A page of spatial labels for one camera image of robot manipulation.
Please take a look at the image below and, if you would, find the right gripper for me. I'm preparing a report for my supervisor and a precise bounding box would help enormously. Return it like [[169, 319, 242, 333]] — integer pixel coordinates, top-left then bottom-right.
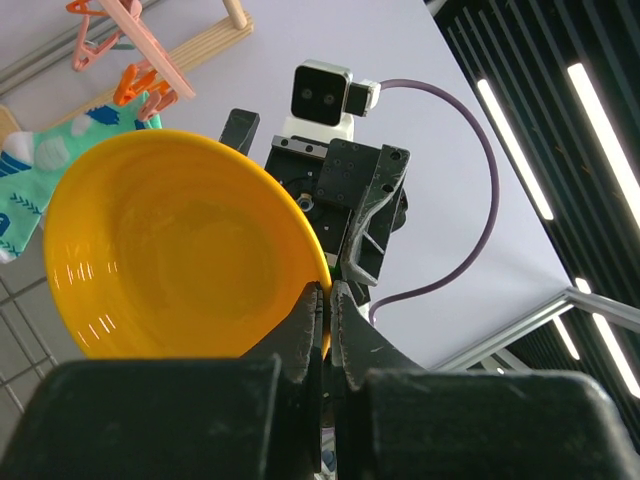
[[219, 108, 410, 305]]

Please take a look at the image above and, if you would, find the yellow bowl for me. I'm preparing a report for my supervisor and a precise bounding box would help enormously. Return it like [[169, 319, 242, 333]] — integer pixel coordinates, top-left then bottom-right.
[[43, 129, 332, 359]]

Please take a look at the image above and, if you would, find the pink round clothes hanger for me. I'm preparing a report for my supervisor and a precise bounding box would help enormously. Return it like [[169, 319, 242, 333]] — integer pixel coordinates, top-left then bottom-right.
[[65, 1, 195, 122]]

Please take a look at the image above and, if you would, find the wooden tray frame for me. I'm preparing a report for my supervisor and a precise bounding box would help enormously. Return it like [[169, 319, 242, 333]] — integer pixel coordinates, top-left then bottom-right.
[[0, 0, 256, 151]]

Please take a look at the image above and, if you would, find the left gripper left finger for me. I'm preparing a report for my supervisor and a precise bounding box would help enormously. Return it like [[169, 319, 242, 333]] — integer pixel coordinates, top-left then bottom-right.
[[1, 284, 323, 479]]

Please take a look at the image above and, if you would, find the grey wire dish rack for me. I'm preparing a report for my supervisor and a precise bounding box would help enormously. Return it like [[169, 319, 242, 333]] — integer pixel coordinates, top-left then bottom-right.
[[1, 278, 59, 414]]

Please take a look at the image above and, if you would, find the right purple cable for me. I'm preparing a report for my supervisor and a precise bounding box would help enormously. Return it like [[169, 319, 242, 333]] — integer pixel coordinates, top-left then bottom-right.
[[367, 78, 501, 326]]

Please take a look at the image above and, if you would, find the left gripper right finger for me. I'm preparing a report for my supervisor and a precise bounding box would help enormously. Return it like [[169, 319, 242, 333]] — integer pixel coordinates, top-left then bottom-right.
[[330, 281, 639, 479]]

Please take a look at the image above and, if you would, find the teal patterned sock front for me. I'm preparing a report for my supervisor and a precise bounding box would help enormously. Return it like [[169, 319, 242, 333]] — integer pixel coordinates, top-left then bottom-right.
[[1, 100, 162, 264]]

